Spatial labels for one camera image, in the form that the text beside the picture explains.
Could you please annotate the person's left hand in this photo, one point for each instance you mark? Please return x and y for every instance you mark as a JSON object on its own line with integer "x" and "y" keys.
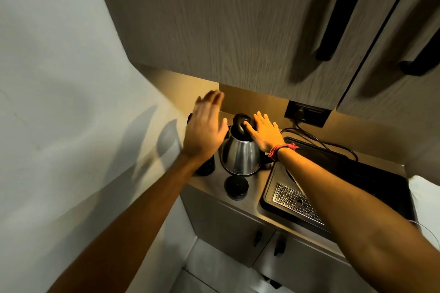
{"x": 201, "y": 131}

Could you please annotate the person's right hand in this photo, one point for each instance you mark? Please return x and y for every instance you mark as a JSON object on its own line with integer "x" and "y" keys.
{"x": 270, "y": 136}

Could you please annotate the person's right little finger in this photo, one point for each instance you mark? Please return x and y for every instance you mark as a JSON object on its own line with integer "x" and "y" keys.
{"x": 276, "y": 128}

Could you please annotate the person's right thumb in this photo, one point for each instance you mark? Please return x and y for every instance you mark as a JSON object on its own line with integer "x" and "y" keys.
{"x": 249, "y": 126}

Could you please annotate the person's right middle finger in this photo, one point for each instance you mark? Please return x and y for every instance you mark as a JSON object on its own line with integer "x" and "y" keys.
{"x": 262, "y": 118}

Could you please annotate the person's left thumb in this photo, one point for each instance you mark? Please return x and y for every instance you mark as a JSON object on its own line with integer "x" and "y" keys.
{"x": 224, "y": 128}

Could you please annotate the stainless steel electric kettle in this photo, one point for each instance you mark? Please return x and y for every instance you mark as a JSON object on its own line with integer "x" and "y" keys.
{"x": 240, "y": 153}

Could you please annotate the person's left forearm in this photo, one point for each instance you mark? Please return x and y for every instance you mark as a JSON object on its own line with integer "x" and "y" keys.
{"x": 137, "y": 220}

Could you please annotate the person's right forearm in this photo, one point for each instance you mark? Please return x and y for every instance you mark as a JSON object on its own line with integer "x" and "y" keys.
{"x": 357, "y": 220}

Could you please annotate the red thread wristband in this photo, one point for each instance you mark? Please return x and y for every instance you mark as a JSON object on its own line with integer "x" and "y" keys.
{"x": 279, "y": 148}

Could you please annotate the black cylindrical bottle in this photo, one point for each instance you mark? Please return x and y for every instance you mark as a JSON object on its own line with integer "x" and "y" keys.
{"x": 206, "y": 167}

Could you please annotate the black round lid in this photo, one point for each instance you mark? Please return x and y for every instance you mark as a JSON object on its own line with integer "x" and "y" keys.
{"x": 236, "y": 186}

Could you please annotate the perforated metal drain plate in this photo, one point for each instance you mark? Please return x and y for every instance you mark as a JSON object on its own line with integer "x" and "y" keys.
{"x": 292, "y": 200}

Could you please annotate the grey lower cabinet door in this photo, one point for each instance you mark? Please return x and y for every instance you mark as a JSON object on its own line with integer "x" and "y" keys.
{"x": 223, "y": 224}
{"x": 309, "y": 268}

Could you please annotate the black induction cooktop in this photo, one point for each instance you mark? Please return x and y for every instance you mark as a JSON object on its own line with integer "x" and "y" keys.
{"x": 364, "y": 176}

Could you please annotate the wide wooden upper cabinet door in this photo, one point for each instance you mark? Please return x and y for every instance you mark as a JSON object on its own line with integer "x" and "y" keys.
{"x": 223, "y": 21}

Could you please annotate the narrow wooden upper cabinet door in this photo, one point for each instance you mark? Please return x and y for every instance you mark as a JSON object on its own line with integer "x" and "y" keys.
{"x": 402, "y": 93}

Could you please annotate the white cloth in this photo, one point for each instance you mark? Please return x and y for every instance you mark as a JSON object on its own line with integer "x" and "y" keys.
{"x": 428, "y": 203}

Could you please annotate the black wall socket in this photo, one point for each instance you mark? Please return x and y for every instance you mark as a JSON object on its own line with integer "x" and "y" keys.
{"x": 314, "y": 115}

